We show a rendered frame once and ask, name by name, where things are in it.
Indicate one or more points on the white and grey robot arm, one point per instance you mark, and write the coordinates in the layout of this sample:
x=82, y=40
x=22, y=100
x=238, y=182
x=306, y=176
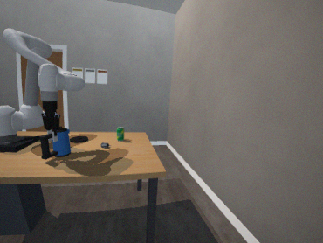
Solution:
x=39, y=74

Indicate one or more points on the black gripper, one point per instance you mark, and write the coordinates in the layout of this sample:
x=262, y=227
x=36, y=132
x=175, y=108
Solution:
x=50, y=124

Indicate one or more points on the black round disc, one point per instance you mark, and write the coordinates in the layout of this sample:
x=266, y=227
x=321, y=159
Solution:
x=77, y=139

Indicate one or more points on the green and yellow drink can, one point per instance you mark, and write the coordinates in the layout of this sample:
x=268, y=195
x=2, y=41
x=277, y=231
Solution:
x=120, y=133

